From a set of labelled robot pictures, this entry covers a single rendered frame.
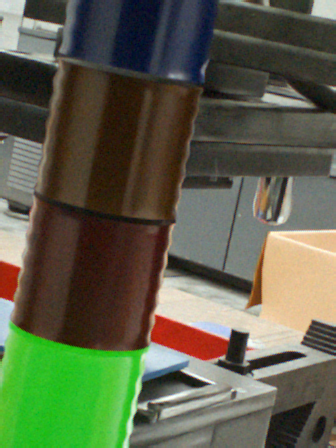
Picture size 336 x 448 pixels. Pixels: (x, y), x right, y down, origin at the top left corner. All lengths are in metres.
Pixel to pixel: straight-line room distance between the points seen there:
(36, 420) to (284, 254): 2.72
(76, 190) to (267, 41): 0.25
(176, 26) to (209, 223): 5.63
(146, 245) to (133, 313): 0.02
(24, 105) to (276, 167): 0.14
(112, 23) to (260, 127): 0.30
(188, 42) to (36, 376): 0.09
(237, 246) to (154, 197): 5.55
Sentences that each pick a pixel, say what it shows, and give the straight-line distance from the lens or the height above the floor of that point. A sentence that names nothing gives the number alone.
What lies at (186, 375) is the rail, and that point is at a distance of 0.68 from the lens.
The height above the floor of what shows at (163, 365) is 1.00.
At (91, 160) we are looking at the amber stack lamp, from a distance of 0.31.
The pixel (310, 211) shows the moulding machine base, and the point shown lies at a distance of 5.66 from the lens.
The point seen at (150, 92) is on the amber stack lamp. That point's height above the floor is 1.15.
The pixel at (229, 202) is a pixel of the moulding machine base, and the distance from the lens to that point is 5.88.
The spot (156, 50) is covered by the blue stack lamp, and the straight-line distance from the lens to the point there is 0.31.
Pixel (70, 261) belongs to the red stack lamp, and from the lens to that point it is 0.32.
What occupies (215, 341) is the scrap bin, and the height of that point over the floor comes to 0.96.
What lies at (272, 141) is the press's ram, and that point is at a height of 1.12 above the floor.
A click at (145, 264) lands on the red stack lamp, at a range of 0.32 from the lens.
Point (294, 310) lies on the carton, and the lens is 3.02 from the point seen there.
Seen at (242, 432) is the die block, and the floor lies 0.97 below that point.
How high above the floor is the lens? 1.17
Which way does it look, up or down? 10 degrees down
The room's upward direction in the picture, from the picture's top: 12 degrees clockwise
